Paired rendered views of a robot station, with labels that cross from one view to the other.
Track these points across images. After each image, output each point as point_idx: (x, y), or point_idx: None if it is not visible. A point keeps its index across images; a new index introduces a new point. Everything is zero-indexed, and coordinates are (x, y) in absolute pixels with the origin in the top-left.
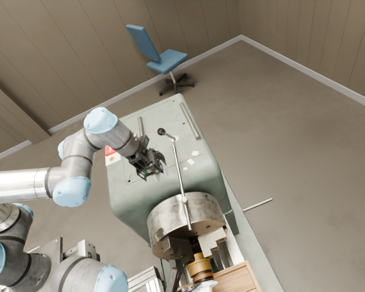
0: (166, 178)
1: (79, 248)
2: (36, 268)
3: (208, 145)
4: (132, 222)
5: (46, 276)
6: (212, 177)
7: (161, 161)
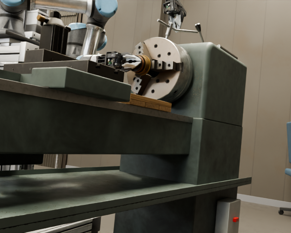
0: None
1: None
2: (80, 50)
3: (219, 48)
4: None
5: None
6: (201, 49)
7: (179, 16)
